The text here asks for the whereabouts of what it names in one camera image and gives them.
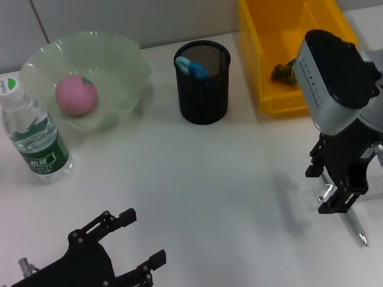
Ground blue capped scissors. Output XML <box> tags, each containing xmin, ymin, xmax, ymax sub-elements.
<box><xmin>174</xmin><ymin>52</ymin><xmax>211</xmax><ymax>84</ymax></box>

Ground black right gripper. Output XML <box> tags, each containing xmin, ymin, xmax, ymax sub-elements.
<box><xmin>300</xmin><ymin>119</ymin><xmax>383</xmax><ymax>220</ymax></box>

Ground left arm wrist cable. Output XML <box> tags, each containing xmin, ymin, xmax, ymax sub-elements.
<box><xmin>17</xmin><ymin>256</ymin><xmax>39</xmax><ymax>278</ymax></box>

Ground green plastic wrapper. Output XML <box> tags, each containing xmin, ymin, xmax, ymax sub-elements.
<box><xmin>269</xmin><ymin>58</ymin><xmax>301</xmax><ymax>89</ymax></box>

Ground pale green wavy fruit bowl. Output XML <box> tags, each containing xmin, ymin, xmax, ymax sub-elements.
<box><xmin>15</xmin><ymin>23</ymin><xmax>158</xmax><ymax>140</ymax></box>

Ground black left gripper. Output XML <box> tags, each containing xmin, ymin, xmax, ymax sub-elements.
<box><xmin>2</xmin><ymin>204</ymin><xmax>171</xmax><ymax>287</ymax></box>

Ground yellow plastic bin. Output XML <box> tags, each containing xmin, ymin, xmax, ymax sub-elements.
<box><xmin>234</xmin><ymin>0</ymin><xmax>366</xmax><ymax>124</ymax></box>

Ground pink toy peach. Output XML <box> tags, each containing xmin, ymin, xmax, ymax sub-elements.
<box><xmin>52</xmin><ymin>72</ymin><xmax>100</xmax><ymax>120</ymax></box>

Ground clear green-label water bottle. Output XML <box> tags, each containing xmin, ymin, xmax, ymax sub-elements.
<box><xmin>0</xmin><ymin>70</ymin><xmax>77</xmax><ymax>189</ymax></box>

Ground grey mechanical pen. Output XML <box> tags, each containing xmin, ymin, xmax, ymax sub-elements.
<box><xmin>320</xmin><ymin>170</ymin><xmax>369</xmax><ymax>252</ymax></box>

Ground black mesh pen holder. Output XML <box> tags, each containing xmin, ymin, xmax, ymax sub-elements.
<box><xmin>171</xmin><ymin>37</ymin><xmax>238</xmax><ymax>128</ymax></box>

